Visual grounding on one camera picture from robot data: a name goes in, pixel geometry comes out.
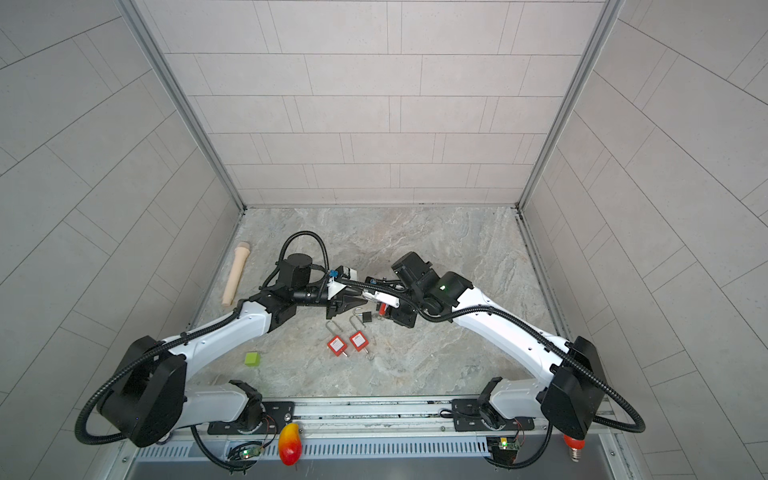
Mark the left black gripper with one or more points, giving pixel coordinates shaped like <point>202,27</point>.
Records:
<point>339,307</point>

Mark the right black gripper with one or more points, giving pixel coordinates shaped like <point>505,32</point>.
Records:
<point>397,316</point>

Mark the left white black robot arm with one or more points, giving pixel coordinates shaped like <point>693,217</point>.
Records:
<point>150,396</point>

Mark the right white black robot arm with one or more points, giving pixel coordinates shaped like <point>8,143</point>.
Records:
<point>569,385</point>

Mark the green cube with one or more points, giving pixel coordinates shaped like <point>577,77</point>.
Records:
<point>252,359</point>

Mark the beige toy microphone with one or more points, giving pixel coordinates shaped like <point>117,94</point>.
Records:
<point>241,254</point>

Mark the yellow red mango toy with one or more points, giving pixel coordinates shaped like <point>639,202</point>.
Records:
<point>289,444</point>

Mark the right circuit board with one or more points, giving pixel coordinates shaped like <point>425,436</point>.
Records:
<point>503,451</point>

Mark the circuit board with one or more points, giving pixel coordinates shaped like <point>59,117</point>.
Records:
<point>245,453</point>
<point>503,451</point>

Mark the left circuit board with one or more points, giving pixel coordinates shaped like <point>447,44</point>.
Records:
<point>245,453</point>

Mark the red light bulb toy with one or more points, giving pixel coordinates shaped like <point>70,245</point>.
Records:
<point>575,447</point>

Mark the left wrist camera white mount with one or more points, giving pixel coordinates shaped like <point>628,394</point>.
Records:
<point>335,280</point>

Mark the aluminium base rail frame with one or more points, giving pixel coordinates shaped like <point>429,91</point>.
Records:
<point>357,428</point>

